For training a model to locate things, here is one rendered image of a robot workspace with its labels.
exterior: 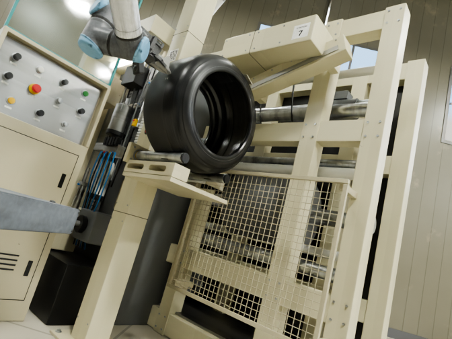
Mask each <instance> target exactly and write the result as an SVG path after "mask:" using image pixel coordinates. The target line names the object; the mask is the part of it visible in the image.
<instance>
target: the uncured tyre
mask: <svg viewBox="0 0 452 339"><path fill-rule="evenodd" d="M169 69H170V71H171V74H169V75H168V74H165V73H162V72H160V71H159V72H158V73H157V74H156V75H155V76H154V78H153V79H152V80H151V82H150V84H149V86H148V89H147V92H146V95H145V101H144V106H143V119H144V125H145V130H146V133H147V137H148V140H149V142H150V144H151V146H152V148H153V149H154V151H156V152H175V153H187V154H189V157H190V159H189V162H188V163H177V164H179V165H182V166H184V167H186V168H188V169H190V172H192V173H200V174H220V173H222V172H226V171H228V170H230V169H232V168H233V167H235V166H236V165H237V164H238V163H239V162H240V161H241V160H242V159H243V157H244V155H245V154H246V152H247V151H248V149H249V148H250V145H251V143H252V140H253V138H254V133H255V128H256V105H255V101H254V96H253V93H252V90H251V87H250V85H249V83H248V81H247V79H246V78H245V77H244V75H243V74H242V72H241V71H240V70H239V69H238V68H237V67H236V66H235V65H234V64H233V63H232V62H231V61H230V60H228V59H226V58H225V57H223V56H219V55H216V54H204V55H201V56H198V55H195V56H191V57H188V58H185V59H180V60H176V61H173V62H171V63H170V64H169ZM167 76H169V79H168V80H167V81H164V79H165V77H167ZM198 90H200V91H201V92H202V94H203V96H204V98H205V100H206V102H207V105H208V108H209V115H210V124H209V131H208V134H207V136H206V139H205V140H204V142H203V141H202V139H201V137H200V135H199V133H198V129H197V127H196V121H195V102H196V96H197V93H198Z"/></svg>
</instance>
